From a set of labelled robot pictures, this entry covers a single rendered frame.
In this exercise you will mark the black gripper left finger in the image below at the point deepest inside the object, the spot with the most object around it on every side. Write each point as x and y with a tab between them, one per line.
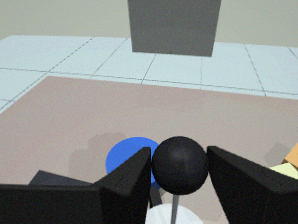
120	197

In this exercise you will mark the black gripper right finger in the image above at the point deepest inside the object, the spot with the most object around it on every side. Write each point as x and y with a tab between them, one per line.
250	193

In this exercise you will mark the tan block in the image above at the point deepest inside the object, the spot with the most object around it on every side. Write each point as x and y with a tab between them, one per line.
292	157

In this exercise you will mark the dark grey flat bar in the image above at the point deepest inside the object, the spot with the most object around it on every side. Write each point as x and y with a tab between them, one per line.
44	178

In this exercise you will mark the pale green rectangular block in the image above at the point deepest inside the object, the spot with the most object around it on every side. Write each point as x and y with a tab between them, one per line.
287	169

